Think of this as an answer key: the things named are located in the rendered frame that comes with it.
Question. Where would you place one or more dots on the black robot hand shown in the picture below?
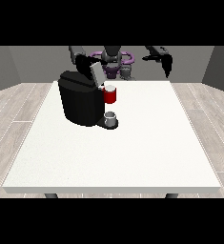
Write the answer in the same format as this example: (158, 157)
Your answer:
(166, 62)
(83, 65)

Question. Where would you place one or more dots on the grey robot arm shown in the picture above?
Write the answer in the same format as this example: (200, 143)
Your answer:
(155, 49)
(76, 51)

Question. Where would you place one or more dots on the pale grey machine lid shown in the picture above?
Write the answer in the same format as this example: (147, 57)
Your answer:
(97, 73)

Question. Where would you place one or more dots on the black coffee machine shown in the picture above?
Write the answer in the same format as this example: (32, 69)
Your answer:
(80, 100)

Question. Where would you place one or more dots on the red pod holder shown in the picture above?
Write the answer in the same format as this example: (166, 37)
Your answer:
(110, 97)

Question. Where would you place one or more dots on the grey robot trunk purple rings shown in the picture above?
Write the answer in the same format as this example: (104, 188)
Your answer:
(112, 52)

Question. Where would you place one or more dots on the small grey cup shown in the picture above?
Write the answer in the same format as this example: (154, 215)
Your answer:
(110, 119)

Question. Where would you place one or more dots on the dark table leg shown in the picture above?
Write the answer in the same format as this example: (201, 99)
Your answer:
(172, 195)
(51, 195)

